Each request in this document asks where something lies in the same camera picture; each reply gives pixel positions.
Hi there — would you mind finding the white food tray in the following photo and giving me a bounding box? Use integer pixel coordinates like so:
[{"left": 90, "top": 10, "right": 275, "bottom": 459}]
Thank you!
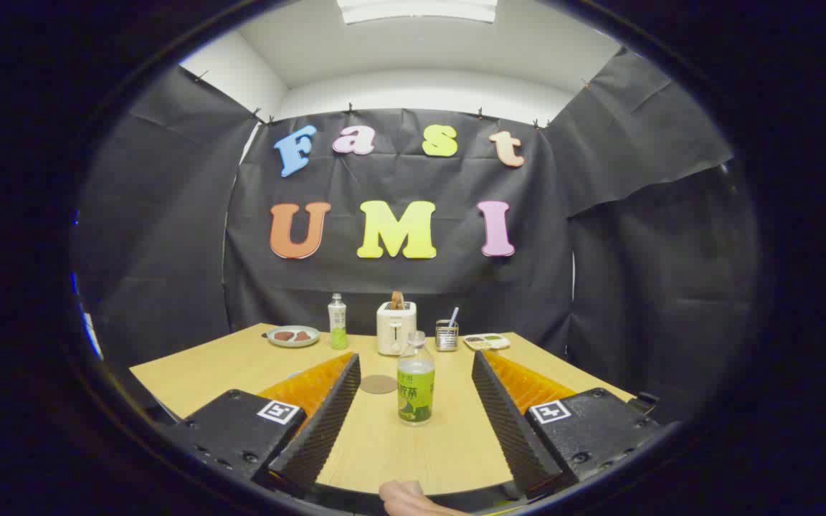
[{"left": 462, "top": 333, "right": 511, "bottom": 351}]

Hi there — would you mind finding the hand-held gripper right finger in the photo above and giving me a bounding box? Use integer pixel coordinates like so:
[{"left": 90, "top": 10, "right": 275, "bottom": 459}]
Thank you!
[{"left": 472, "top": 350, "right": 665, "bottom": 502}]

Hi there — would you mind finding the wooden table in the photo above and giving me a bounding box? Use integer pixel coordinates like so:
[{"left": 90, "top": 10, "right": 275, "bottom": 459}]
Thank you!
[{"left": 130, "top": 322, "right": 636, "bottom": 497}]

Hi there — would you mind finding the round grey plate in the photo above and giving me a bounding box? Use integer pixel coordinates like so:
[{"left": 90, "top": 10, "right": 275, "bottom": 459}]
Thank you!
[{"left": 267, "top": 325, "right": 321, "bottom": 348}]

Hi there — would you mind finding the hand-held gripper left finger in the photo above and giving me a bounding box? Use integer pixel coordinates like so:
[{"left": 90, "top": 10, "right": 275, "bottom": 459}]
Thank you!
[{"left": 166, "top": 351, "right": 362, "bottom": 499}]

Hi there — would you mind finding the clear juice bottle green label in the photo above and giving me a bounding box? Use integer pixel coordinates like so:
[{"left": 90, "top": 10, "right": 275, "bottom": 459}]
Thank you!
[{"left": 397, "top": 331, "right": 436, "bottom": 427}]

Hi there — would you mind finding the small bottle with green liquid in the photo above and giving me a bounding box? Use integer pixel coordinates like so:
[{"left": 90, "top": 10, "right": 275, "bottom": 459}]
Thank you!
[{"left": 328, "top": 293, "right": 349, "bottom": 350}]

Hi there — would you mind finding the white toaster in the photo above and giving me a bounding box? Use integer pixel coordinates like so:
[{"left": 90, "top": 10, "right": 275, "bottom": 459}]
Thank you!
[{"left": 376, "top": 301, "right": 418, "bottom": 357}]

